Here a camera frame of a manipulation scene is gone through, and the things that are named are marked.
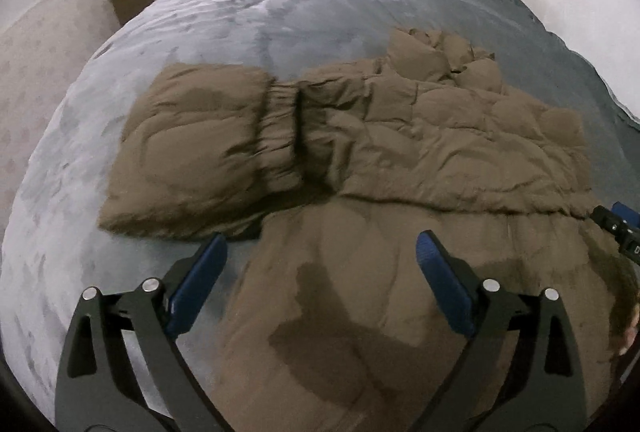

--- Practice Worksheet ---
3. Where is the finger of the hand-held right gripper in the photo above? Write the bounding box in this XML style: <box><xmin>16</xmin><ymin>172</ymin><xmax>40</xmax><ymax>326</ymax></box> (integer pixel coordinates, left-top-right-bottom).
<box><xmin>589</xmin><ymin>202</ymin><xmax>640</xmax><ymax>269</ymax></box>

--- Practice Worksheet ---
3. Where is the brown puffer jacket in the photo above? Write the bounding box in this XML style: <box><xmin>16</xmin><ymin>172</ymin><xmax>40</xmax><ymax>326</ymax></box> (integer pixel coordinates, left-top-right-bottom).
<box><xmin>97</xmin><ymin>28</ymin><xmax>640</xmax><ymax>432</ymax></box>

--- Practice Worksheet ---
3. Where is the grey plush bed blanket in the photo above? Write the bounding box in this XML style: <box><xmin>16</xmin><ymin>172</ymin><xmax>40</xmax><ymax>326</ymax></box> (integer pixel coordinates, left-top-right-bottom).
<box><xmin>0</xmin><ymin>0</ymin><xmax>640</xmax><ymax>432</ymax></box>

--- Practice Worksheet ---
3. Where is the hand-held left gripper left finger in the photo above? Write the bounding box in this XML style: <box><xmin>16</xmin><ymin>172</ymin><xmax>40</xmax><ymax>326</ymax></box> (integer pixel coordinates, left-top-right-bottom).
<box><xmin>54</xmin><ymin>232</ymin><xmax>236</xmax><ymax>432</ymax></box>

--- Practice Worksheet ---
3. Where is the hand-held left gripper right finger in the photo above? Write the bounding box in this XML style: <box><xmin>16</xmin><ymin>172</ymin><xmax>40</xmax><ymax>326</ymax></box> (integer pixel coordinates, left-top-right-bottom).
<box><xmin>410</xmin><ymin>229</ymin><xmax>587</xmax><ymax>432</ymax></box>

